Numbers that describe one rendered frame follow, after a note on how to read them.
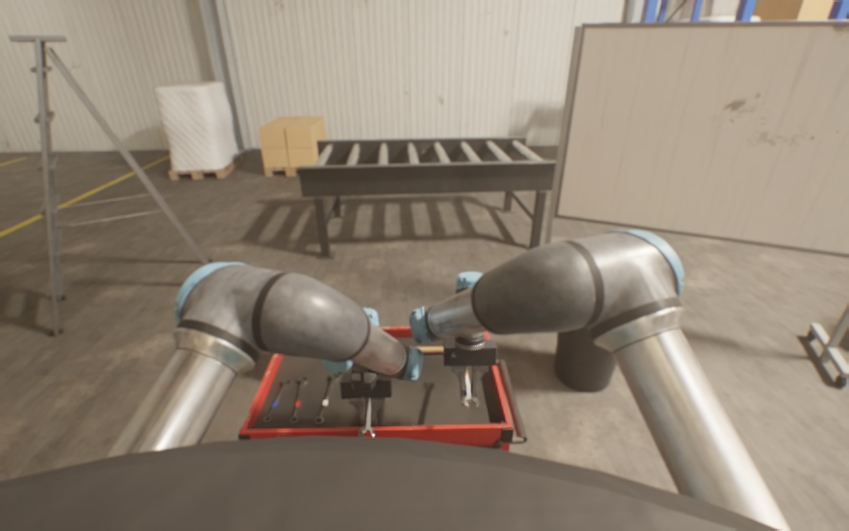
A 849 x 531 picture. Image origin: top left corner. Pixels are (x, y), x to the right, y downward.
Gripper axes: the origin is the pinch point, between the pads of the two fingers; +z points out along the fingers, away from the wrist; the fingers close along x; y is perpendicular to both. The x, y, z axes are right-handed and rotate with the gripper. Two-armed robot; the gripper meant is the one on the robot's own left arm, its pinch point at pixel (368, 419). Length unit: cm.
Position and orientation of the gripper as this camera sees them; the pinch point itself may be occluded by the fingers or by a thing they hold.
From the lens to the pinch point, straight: 122.5
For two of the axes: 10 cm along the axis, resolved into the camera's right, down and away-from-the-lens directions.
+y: -0.5, -2.7, 9.6
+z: 0.1, 9.6, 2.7
